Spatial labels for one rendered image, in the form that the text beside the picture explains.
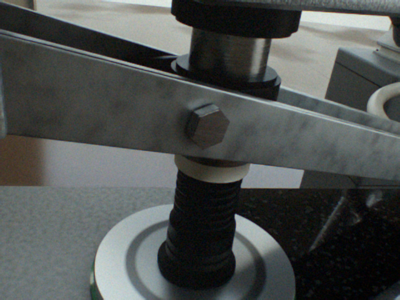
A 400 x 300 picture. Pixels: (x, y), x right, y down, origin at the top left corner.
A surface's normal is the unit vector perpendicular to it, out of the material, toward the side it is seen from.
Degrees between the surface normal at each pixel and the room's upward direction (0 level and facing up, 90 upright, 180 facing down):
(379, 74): 90
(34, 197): 0
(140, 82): 90
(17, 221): 0
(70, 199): 0
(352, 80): 90
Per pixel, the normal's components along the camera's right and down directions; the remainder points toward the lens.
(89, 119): 0.50, 0.45
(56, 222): 0.12, -0.88
